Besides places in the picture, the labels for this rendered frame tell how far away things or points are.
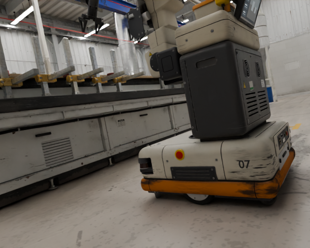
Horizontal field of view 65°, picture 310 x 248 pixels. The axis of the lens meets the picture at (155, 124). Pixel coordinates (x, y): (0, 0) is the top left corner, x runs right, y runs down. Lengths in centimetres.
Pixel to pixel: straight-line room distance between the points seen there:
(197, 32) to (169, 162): 60
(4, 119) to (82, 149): 79
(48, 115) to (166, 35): 101
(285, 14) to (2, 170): 1162
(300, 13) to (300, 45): 125
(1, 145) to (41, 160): 30
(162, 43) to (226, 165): 73
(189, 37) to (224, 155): 52
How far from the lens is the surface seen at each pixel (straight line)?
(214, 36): 108
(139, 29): 147
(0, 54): 183
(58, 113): 194
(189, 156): 111
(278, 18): 1226
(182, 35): 114
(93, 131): 239
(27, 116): 183
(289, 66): 1193
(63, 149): 220
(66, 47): 210
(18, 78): 171
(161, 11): 148
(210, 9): 129
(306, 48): 1192
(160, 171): 123
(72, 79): 203
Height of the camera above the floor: 46
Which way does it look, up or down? 3 degrees down
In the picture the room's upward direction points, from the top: 10 degrees counter-clockwise
